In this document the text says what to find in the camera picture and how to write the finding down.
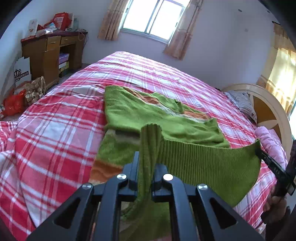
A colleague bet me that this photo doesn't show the green striped knit sweater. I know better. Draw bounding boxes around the green striped knit sweater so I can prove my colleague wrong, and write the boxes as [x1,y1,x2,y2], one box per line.
[90,86,261,240]

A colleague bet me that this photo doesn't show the right hand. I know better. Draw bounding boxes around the right hand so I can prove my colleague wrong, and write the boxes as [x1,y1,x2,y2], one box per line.
[261,186,287,225]

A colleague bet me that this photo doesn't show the pink blanket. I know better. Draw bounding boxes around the pink blanket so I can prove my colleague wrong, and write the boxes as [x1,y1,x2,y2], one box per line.
[255,126,288,169]

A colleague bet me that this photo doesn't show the cream wooden headboard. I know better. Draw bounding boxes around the cream wooden headboard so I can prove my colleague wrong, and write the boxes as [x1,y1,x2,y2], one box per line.
[222,84,292,159]

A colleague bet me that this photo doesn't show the striped pillow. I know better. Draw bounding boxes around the striped pillow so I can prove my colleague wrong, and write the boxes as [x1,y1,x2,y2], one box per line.
[224,90,257,123]

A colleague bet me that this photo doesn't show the red plaid bed sheet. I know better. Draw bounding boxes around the red plaid bed sheet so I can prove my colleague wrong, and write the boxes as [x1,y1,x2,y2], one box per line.
[0,51,287,241]

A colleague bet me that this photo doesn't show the yellow curtain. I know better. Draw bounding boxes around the yellow curtain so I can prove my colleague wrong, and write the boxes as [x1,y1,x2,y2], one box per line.
[256,23,295,116]

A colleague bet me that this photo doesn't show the red plastic bag on floor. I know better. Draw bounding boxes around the red plastic bag on floor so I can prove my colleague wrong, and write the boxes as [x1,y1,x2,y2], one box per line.
[1,89,26,120]

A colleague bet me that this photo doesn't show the patterned bag on floor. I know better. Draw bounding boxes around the patterned bag on floor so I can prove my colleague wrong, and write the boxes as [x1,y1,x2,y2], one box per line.
[13,76,47,106]

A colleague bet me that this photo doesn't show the stacked boxes in desk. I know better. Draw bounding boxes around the stacked boxes in desk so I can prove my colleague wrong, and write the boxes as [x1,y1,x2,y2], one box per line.
[58,53,69,75]

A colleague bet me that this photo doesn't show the white paper shopping bag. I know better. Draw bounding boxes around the white paper shopping bag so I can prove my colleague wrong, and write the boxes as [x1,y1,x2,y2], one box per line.
[14,57,32,87]

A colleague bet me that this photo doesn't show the right beige window curtain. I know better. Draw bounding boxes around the right beige window curtain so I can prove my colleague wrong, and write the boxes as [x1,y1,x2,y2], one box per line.
[164,0,203,60]

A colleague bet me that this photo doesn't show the beige window curtain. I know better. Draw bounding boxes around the beige window curtain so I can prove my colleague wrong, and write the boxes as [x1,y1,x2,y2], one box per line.
[98,0,128,41]
[164,0,203,60]

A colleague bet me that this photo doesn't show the wooden desk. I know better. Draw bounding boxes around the wooden desk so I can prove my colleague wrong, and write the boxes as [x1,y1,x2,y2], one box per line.
[21,30,88,88]

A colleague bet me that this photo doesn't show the left beige window curtain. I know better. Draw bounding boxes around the left beige window curtain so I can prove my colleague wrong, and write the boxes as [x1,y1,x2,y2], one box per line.
[98,0,128,41]

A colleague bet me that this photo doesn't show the red gift bag on desk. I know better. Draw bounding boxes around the red gift bag on desk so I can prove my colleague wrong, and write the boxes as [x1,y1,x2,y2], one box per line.
[43,12,73,31]

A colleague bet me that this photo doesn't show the white card on desk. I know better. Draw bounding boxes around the white card on desk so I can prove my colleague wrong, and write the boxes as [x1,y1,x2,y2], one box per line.
[26,19,38,38]

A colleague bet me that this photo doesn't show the window with frame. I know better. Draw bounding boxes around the window with frame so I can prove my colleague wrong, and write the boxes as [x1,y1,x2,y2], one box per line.
[121,0,189,43]

